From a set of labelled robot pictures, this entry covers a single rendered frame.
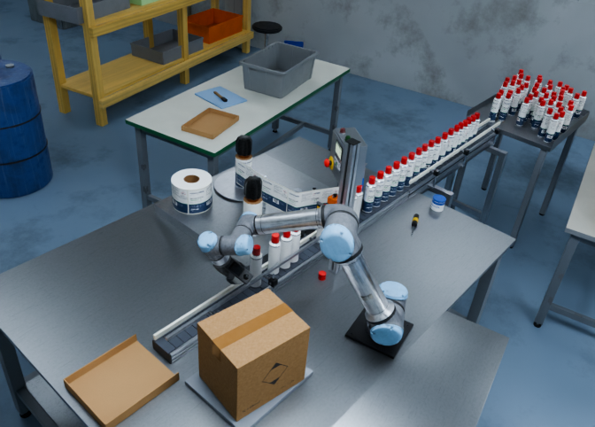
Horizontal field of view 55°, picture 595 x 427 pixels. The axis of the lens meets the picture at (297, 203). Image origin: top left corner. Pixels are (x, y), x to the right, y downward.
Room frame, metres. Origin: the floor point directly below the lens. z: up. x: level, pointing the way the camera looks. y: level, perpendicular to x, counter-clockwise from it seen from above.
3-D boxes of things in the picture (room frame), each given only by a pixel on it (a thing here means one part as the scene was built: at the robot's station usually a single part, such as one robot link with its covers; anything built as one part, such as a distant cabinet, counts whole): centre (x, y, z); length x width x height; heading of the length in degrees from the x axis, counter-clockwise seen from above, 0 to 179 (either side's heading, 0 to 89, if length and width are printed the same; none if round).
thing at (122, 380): (1.30, 0.57, 0.85); 0.30 x 0.26 x 0.04; 141
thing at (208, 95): (3.89, 0.63, 0.81); 0.32 x 0.24 x 0.01; 48
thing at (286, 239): (1.95, 0.03, 0.98); 0.05 x 0.05 x 0.20
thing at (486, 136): (3.17, -0.94, 0.47); 1.17 x 0.36 x 0.95; 141
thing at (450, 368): (1.50, -0.31, 0.81); 0.90 x 0.90 x 0.04; 62
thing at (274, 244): (1.91, 0.08, 0.98); 0.05 x 0.05 x 0.20
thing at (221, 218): (2.45, 0.21, 0.86); 0.80 x 0.67 x 0.05; 141
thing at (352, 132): (2.11, -0.19, 1.38); 0.17 x 0.10 x 0.19; 16
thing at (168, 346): (2.07, -0.06, 0.86); 1.65 x 0.08 x 0.04; 141
